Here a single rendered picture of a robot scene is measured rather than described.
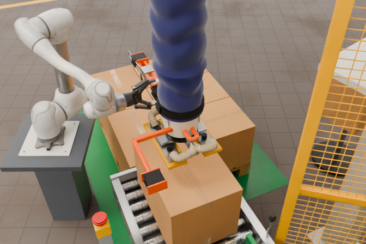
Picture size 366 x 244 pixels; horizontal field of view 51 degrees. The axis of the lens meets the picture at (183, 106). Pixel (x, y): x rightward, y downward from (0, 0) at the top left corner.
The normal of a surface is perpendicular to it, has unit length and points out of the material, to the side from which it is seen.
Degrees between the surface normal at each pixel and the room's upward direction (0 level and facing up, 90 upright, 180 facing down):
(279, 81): 0
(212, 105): 0
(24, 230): 0
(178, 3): 93
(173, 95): 75
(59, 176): 90
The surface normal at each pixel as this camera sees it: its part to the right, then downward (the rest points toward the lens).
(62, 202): 0.00, 0.64
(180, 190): -0.01, -0.77
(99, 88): 0.32, -0.25
